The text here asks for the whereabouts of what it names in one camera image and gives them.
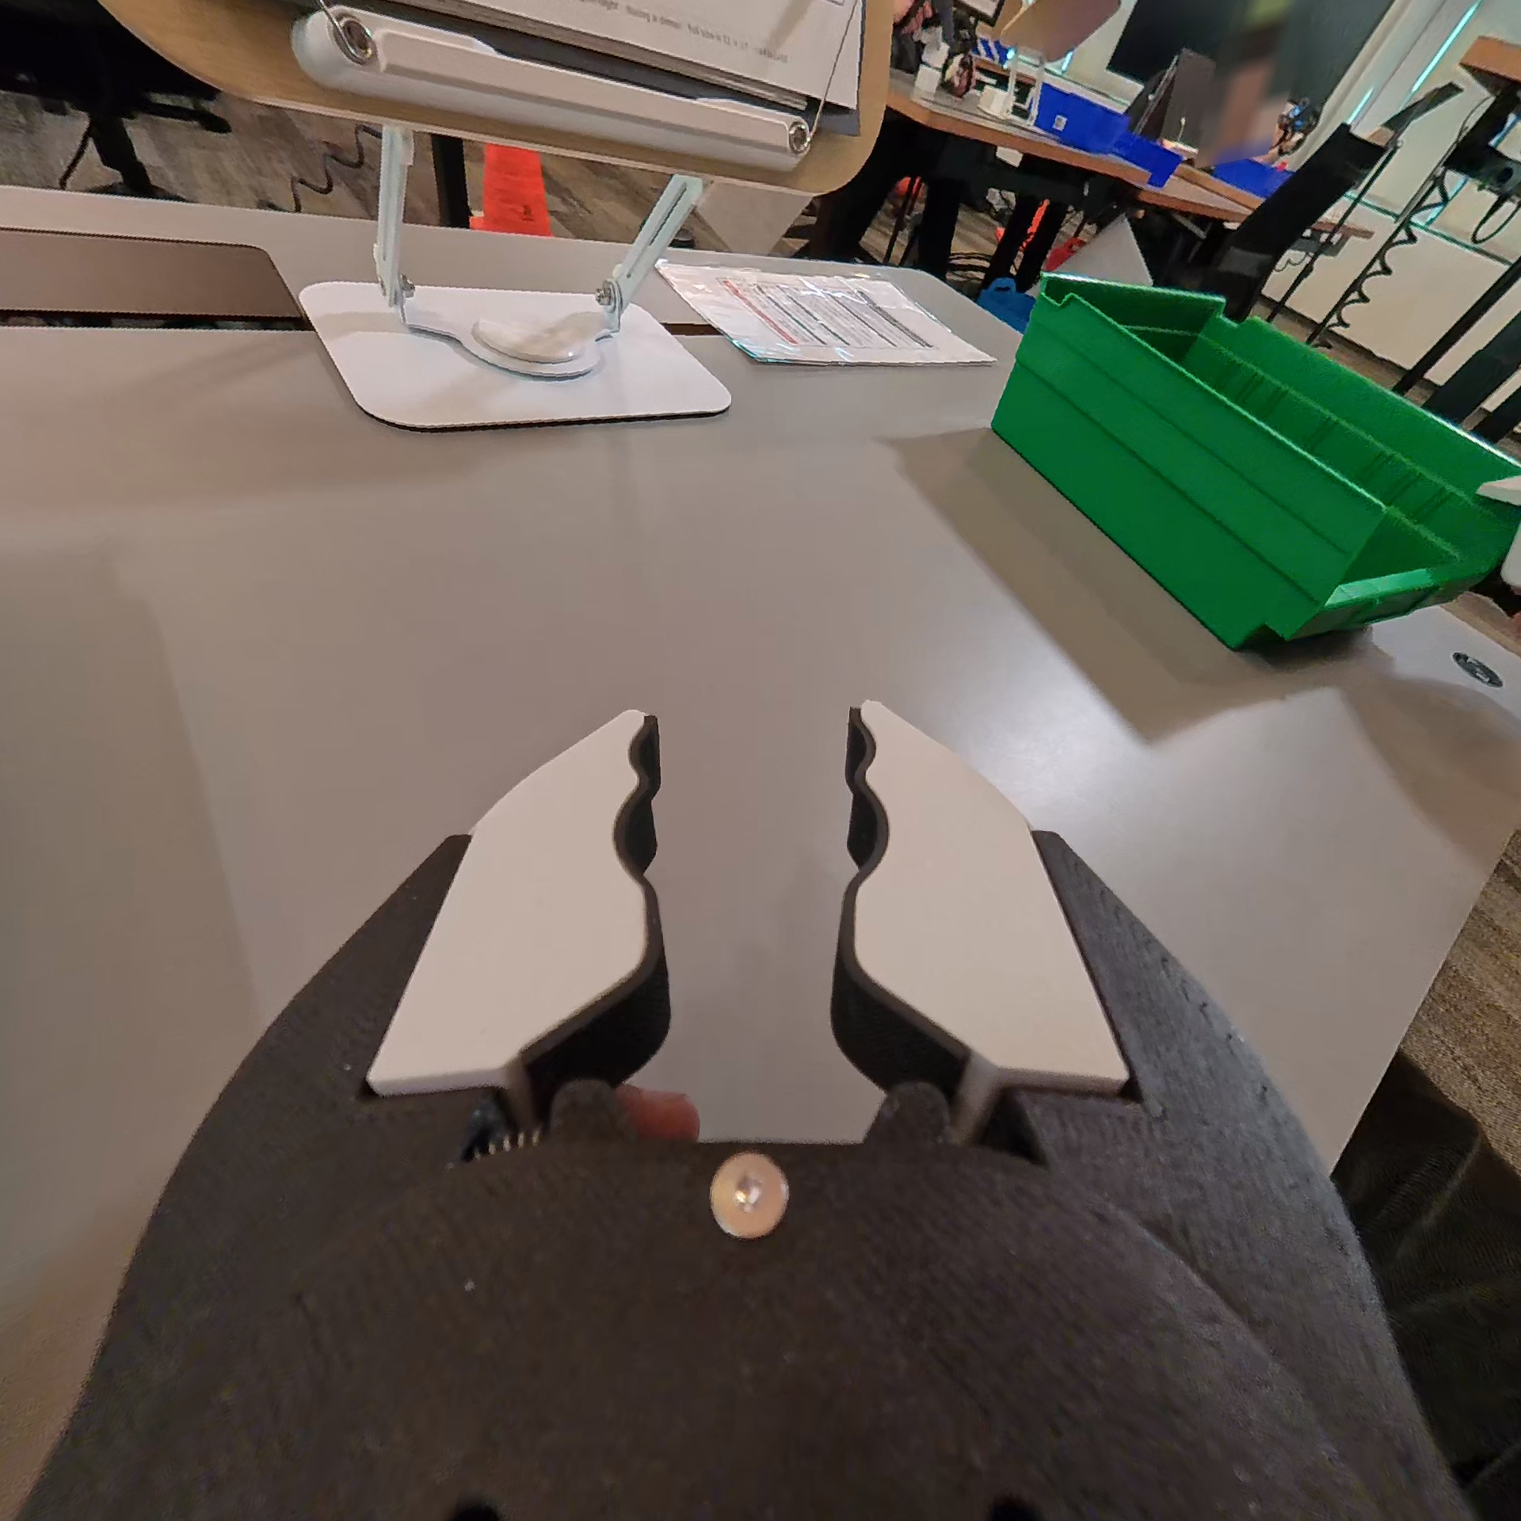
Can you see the black office chair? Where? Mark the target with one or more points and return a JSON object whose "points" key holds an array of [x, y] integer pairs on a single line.
{"points": [[118, 96]]}

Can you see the green plastic bin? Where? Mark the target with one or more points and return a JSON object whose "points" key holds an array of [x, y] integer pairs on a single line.
{"points": [[1188, 499]]}

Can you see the grey desk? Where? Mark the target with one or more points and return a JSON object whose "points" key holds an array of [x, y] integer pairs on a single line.
{"points": [[594, 570]]}

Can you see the wooden table black legs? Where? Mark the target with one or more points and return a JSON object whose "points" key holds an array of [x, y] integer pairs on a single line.
{"points": [[1069, 160], [1491, 61]]}

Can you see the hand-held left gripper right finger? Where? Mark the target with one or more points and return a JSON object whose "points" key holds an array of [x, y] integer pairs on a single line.
{"points": [[985, 939]]}

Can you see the large blue plastic bin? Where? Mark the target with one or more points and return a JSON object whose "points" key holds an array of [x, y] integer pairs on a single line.
{"points": [[1008, 306]]}

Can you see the person's left hand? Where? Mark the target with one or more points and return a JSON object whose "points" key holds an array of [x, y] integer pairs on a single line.
{"points": [[659, 1115]]}

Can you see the round desk grommet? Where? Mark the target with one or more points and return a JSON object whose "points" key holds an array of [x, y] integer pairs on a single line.
{"points": [[1476, 669]]}

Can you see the wooden document stand white base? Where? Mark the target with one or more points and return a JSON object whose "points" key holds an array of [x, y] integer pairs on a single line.
{"points": [[391, 357], [1056, 23]]}

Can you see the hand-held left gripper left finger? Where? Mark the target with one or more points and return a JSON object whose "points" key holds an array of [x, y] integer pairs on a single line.
{"points": [[523, 939]]}

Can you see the printed instruction sheet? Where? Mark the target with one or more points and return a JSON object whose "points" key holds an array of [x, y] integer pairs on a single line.
{"points": [[736, 48]]}

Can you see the orange traffic cone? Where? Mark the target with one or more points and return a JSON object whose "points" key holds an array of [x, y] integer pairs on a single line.
{"points": [[513, 197]]}

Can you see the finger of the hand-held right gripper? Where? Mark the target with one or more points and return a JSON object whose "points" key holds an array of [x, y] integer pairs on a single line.
{"points": [[1506, 490]]}

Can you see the laminated paper sheet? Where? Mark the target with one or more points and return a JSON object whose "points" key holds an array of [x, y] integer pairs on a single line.
{"points": [[712, 285]]}

